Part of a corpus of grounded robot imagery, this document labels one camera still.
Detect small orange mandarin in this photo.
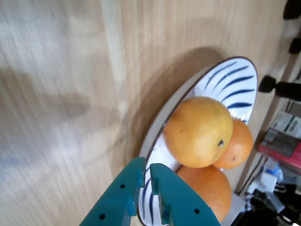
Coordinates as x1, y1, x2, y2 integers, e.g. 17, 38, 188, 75
176, 164, 233, 224
213, 119, 254, 170

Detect large orange with navel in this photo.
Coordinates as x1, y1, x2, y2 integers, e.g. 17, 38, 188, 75
163, 96, 234, 169

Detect white plate with blue petals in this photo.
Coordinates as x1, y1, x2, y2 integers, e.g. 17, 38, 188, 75
137, 56, 259, 226

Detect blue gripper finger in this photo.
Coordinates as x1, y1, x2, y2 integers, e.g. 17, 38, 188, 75
79, 157, 147, 226
150, 163, 222, 226

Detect black tripod knob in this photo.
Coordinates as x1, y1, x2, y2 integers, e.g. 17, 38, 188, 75
288, 37, 301, 55
283, 0, 301, 20

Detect white power adapter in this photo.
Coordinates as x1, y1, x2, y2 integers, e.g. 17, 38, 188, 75
248, 173, 278, 196

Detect black tripod handle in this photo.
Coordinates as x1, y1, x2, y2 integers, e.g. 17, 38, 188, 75
258, 75, 301, 102

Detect red grey box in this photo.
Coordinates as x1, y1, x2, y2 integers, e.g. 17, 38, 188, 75
258, 128, 301, 169

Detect white green cardboard box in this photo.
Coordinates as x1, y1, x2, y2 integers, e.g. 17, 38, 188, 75
270, 110, 294, 133
285, 115, 301, 139

